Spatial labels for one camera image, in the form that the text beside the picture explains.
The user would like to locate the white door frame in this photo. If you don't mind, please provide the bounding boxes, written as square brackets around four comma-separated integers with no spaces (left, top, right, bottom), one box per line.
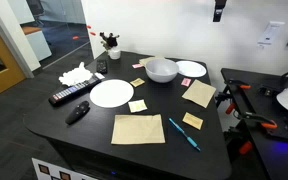
[0,0,42,79]

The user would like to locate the white wall device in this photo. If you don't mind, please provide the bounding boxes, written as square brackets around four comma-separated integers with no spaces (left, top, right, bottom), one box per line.
[256,20,286,48]

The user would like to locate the white vase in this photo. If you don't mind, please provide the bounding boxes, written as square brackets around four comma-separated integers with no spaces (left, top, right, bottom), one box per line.
[107,46,122,61]

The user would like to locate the long black remote with buttons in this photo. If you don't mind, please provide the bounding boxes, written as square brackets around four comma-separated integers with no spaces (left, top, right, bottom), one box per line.
[48,75,102,108]

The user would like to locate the large brown paper napkin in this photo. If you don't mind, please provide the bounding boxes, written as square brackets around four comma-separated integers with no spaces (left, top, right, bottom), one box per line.
[110,114,166,146]

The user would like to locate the pale yellow packet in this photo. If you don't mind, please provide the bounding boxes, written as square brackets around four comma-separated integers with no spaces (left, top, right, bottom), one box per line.
[127,99,149,114]

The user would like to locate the small white packet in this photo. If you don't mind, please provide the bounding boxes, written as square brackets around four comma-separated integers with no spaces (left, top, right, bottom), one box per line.
[93,72,106,80]

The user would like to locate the blue pen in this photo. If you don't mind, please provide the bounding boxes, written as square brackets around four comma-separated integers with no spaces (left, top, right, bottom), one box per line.
[168,117,202,152]

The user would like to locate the black side table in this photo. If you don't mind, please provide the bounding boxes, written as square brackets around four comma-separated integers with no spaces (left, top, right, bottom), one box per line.
[220,67,288,180]

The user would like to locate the black office chair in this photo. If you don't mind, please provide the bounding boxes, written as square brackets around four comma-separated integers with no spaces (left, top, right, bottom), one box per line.
[25,0,47,27]

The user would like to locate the dark dried flowers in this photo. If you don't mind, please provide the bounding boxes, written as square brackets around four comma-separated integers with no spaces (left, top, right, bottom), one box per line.
[99,31,121,51]

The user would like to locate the checkered calibration board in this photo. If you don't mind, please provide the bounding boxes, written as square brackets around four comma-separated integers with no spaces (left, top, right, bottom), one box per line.
[31,157,98,180]

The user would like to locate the white bowl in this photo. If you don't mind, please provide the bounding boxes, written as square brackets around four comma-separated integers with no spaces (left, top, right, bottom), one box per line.
[145,58,180,84]

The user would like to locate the wooden door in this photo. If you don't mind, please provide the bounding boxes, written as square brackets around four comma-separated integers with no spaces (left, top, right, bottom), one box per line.
[0,11,27,104]

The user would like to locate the small rounded black remote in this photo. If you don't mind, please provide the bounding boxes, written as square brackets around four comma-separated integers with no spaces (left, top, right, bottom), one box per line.
[65,100,91,126]

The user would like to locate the black wall camera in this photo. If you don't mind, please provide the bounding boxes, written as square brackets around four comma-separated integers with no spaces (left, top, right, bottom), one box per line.
[212,0,227,23]

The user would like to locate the short black remote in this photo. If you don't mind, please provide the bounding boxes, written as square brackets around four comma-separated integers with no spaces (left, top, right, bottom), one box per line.
[95,59,109,75]

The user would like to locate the crumpled white tissue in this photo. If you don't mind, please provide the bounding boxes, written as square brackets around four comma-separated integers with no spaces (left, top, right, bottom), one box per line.
[58,61,94,87]

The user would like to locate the black clamp with orange handle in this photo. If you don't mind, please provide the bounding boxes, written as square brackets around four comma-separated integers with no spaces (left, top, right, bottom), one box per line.
[228,79,252,91]
[223,128,254,156]
[215,93,238,116]
[241,111,279,131]

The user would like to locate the white cabinet with wood top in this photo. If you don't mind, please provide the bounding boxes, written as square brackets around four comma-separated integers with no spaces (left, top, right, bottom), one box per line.
[21,25,53,62]

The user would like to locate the brown printed packet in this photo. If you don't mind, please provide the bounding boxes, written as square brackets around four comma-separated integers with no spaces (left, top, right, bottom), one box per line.
[182,111,204,131]

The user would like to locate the white plate with rim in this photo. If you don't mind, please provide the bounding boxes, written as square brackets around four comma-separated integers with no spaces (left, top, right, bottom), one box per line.
[175,60,208,79]

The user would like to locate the flat white round disc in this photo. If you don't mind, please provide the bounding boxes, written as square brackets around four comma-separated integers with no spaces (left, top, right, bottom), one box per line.
[89,78,135,109]

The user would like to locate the square brown paper napkin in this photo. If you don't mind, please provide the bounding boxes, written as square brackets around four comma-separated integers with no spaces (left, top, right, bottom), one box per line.
[181,79,217,109]

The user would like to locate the folded brown paper napkin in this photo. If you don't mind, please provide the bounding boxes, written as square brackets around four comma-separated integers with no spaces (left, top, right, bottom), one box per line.
[138,55,167,67]

